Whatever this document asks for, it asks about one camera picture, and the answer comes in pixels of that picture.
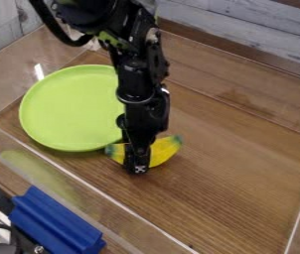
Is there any green round plate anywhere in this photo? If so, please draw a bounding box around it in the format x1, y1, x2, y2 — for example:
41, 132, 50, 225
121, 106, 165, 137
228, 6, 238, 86
19, 64, 124, 152

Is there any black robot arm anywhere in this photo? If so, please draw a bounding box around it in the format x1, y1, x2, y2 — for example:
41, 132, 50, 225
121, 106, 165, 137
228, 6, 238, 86
29, 0, 171, 174

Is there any blue plastic clamp block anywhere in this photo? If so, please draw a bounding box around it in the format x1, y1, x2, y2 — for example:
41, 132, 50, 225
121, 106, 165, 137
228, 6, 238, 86
10, 186, 106, 254

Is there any clear acrylic front wall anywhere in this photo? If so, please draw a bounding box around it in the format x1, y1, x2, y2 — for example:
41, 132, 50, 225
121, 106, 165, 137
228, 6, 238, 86
0, 128, 200, 254

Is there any yellow toy banana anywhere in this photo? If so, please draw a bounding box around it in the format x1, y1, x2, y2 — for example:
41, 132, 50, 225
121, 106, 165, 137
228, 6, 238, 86
105, 135, 184, 168

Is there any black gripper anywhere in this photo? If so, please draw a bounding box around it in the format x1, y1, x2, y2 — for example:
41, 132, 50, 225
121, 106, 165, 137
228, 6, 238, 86
117, 88, 171, 175

